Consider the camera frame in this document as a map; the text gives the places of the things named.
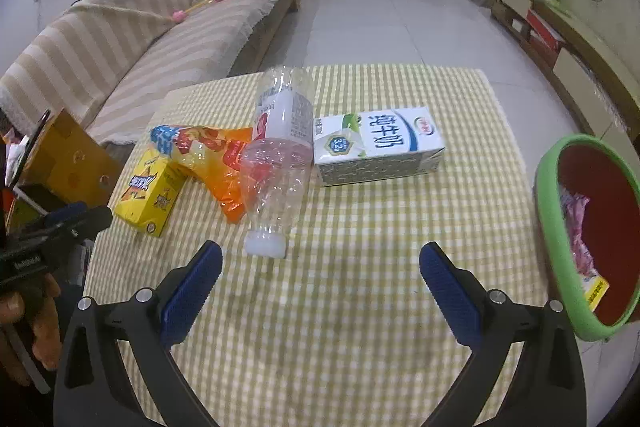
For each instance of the yellow checked tablecloth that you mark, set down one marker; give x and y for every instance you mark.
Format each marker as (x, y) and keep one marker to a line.
(350, 232)

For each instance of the striped beige sofa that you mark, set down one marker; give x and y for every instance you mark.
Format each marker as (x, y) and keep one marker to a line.
(100, 57)

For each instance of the yellow small box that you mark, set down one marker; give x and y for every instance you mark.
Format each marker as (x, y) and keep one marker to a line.
(150, 192)

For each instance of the clear plastic bottle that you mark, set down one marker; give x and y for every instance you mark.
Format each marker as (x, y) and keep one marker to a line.
(280, 167)

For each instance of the red bin with green rim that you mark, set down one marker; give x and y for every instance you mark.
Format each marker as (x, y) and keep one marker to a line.
(600, 187)

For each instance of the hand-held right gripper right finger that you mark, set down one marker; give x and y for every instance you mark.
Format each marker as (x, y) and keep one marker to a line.
(450, 292)

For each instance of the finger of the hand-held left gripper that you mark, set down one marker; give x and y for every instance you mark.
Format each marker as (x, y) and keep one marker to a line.
(75, 227)
(30, 147)

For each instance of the white milk carton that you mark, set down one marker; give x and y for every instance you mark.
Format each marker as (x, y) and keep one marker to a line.
(380, 142)

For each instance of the flat red box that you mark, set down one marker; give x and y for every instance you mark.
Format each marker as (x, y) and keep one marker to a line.
(542, 29)

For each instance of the yellow flat packet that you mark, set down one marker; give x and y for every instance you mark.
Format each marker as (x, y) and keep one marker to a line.
(595, 292)

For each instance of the long cream tv cabinet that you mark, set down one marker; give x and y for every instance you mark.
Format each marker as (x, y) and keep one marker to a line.
(590, 42)

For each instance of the pink wrapper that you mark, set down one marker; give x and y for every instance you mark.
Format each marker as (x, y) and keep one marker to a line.
(575, 227)

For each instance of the brown cardboard box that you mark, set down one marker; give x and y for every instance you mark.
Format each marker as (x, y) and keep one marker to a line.
(75, 157)

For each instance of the person's left hand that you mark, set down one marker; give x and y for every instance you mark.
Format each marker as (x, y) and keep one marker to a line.
(47, 332)

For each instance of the orange snack bag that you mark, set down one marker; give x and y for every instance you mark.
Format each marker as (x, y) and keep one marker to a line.
(220, 157)

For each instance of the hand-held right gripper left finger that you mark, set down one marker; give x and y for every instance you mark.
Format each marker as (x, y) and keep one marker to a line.
(192, 287)

